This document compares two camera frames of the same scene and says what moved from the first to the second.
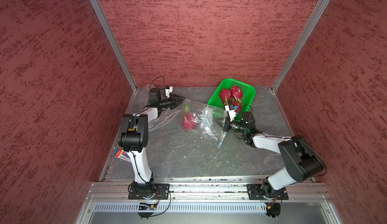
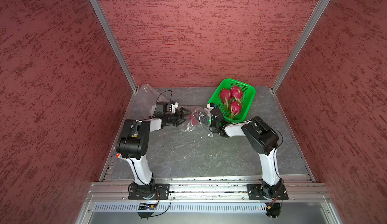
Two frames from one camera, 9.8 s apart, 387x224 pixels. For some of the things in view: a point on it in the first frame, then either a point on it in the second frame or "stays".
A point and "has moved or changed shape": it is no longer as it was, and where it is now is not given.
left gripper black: x=173 y=102 → x=178 y=120
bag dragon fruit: x=236 y=103 stays
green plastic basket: x=249 y=93 stays
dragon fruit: x=237 y=93 stays
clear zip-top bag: x=205 y=121 has moved or changed shape
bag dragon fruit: x=189 y=121 has moved or changed shape
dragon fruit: x=226 y=95 stays
